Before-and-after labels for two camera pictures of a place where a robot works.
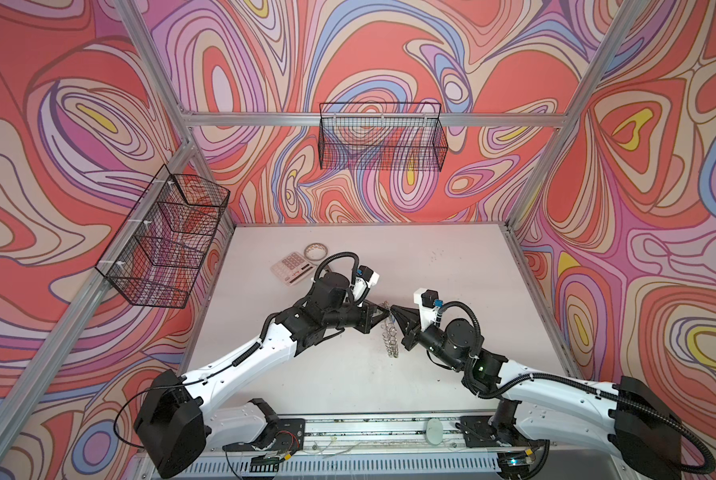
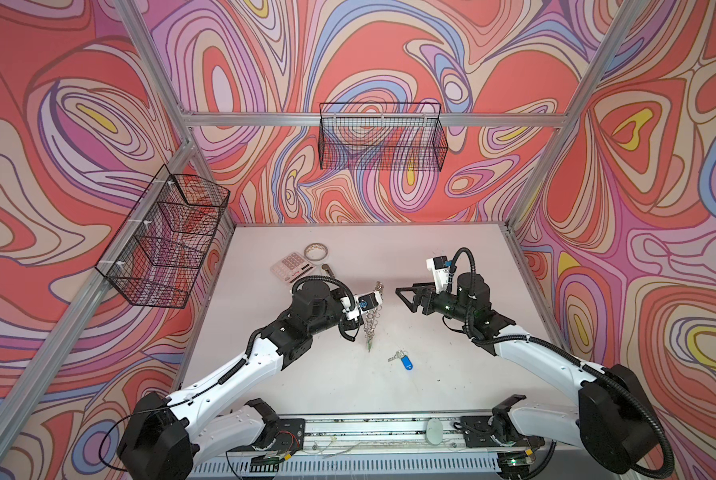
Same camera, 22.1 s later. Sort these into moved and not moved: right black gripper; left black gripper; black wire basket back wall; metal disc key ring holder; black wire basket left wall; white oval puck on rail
Moved: right black gripper; metal disc key ring holder
Not moved: black wire basket back wall; left black gripper; black wire basket left wall; white oval puck on rail
